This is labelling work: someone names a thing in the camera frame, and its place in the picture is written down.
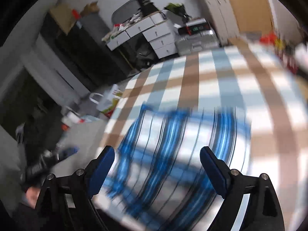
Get white drawer desk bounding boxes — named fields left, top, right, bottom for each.
left=101, top=11, right=177, bottom=59

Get black box on suitcase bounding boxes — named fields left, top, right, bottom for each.
left=177, top=18, right=211, bottom=35

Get white shopping bag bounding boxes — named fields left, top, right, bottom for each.
left=89, top=84, right=123, bottom=118

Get person left hand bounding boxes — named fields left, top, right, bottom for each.
left=25, top=187, right=40, bottom=209

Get cardboard box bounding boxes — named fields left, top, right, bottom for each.
left=80, top=1, right=100, bottom=17

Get dark low cabinet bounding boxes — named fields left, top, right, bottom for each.
left=40, top=12, right=131, bottom=91

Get blue white plaid cloth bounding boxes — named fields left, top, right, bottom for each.
left=103, top=105, right=251, bottom=230

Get silver suitcase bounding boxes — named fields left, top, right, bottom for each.
left=175, top=30, right=220, bottom=56

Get wooden door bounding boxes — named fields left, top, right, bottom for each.
left=219, top=0, right=275, bottom=36

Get brown blue checked bed sheet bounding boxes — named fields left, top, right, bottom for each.
left=93, top=44, right=307, bottom=230

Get white tall cabinet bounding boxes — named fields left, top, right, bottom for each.
left=200, top=0, right=240, bottom=45

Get green plant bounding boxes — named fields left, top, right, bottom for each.
left=164, top=3, right=192, bottom=23

